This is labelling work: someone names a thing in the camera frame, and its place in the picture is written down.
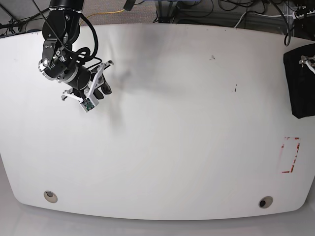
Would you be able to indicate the black tripod leg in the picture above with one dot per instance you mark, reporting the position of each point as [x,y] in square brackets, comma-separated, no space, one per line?
[9,14]

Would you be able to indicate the black T-shirt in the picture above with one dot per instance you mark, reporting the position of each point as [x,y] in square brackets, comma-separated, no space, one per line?
[301,81]

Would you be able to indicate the left table cable grommet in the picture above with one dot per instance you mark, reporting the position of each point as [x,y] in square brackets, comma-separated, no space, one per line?
[50,197]

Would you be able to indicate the table cable grommet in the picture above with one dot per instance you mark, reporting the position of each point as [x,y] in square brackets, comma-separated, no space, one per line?
[50,197]
[265,202]

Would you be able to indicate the grey metal stand base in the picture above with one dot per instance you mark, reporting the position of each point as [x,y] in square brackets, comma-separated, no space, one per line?
[166,9]

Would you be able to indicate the right table cable grommet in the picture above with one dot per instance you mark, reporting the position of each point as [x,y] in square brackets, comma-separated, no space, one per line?
[265,202]

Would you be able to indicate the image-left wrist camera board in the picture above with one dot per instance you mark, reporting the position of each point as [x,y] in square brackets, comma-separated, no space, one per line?
[87,105]

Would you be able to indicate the white power strip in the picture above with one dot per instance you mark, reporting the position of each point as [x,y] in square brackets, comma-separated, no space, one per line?
[303,12]

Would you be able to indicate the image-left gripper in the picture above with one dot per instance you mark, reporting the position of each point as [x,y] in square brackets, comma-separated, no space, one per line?
[59,64]

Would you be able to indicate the red tape rectangle marking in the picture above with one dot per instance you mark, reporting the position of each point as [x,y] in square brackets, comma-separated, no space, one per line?
[289,152]

